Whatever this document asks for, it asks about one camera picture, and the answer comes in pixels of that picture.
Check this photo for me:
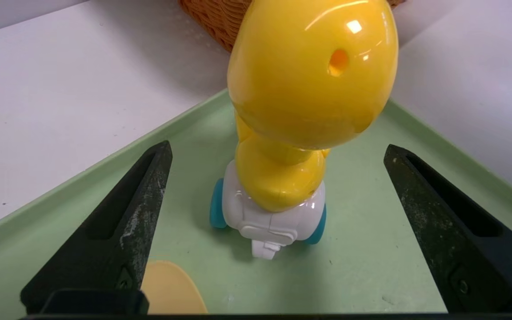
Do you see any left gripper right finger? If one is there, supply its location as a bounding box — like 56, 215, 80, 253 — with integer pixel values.
384, 144, 512, 312

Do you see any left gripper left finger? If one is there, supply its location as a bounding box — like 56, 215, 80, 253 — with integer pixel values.
20, 140, 173, 314

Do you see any yellow duck toy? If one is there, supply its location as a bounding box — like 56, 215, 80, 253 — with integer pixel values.
209, 0, 399, 260

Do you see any orange wicker basket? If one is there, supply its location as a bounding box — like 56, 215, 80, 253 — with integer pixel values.
178, 0, 405, 53

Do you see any light green plastic tray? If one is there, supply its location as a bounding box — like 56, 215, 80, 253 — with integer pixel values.
0, 89, 512, 314

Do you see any wooden spoon blue handle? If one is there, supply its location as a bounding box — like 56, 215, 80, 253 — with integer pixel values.
140, 260, 208, 314

